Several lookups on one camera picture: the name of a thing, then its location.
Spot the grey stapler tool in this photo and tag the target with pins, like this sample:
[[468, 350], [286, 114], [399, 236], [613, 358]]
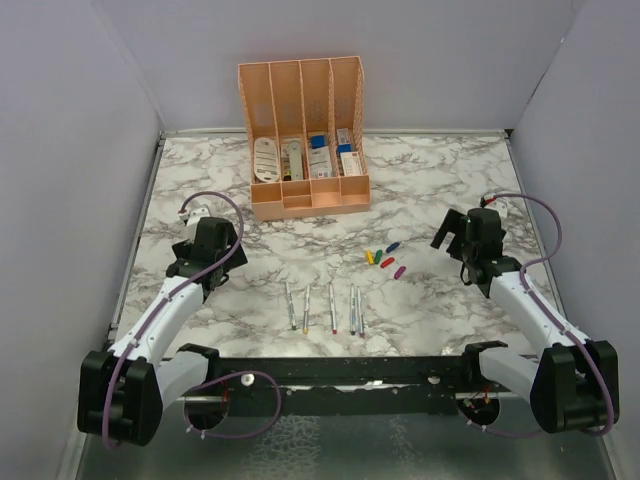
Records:
[[295, 160]]

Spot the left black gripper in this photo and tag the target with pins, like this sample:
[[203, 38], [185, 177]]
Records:
[[184, 249]]

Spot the green whiteboard marker pen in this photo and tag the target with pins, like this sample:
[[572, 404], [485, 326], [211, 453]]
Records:
[[290, 306]]

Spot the white blue box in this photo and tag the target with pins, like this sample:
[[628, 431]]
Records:
[[320, 163]]

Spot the white oval package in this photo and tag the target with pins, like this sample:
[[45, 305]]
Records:
[[266, 165]]

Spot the purple pen cap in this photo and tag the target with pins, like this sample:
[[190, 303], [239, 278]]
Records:
[[399, 272]]

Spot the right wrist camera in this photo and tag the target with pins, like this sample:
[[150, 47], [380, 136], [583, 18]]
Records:
[[501, 206]]

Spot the red whiteboard marker pen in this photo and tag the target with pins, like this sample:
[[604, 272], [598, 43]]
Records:
[[332, 309]]

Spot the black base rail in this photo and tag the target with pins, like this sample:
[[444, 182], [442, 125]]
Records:
[[332, 386]]

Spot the blue whiteboard marker pen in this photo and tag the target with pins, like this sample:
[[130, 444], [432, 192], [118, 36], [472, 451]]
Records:
[[352, 314]]

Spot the red pen cap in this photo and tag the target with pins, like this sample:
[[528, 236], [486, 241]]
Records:
[[387, 262]]

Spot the yellow pen cap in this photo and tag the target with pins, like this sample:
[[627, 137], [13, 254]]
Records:
[[370, 257]]

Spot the blue pen cap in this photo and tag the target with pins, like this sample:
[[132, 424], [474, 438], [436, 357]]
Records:
[[392, 247]]

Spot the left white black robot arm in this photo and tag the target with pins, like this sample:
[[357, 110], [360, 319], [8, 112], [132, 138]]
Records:
[[124, 390]]

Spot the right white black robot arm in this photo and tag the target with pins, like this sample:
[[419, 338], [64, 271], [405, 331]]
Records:
[[572, 383]]

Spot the white red box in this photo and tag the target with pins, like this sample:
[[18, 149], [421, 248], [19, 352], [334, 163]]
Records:
[[347, 153]]

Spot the peach desk organizer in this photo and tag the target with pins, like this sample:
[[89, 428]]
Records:
[[287, 100]]

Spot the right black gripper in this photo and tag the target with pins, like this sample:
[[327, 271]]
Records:
[[457, 223]]

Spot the yellow whiteboard marker pen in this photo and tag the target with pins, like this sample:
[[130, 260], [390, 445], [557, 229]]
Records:
[[306, 310]]

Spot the purple whiteboard marker pen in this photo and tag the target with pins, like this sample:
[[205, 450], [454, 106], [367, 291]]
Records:
[[359, 312]]

